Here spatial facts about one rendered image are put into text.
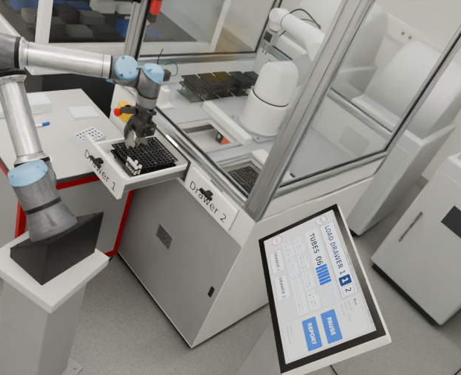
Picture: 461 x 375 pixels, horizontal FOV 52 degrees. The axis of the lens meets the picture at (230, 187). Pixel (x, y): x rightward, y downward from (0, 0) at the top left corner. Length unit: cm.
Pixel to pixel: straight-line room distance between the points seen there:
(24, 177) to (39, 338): 61
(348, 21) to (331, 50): 9
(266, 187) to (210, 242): 44
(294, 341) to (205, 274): 81
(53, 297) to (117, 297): 102
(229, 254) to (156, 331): 74
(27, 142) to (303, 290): 101
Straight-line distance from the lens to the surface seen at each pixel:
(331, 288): 146
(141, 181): 191
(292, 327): 145
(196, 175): 196
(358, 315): 139
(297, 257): 158
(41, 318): 177
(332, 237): 157
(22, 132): 170
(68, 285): 165
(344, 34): 148
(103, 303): 257
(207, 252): 207
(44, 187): 155
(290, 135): 161
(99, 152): 192
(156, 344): 249
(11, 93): 171
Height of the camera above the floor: 205
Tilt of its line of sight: 35 degrees down
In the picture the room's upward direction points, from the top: 24 degrees clockwise
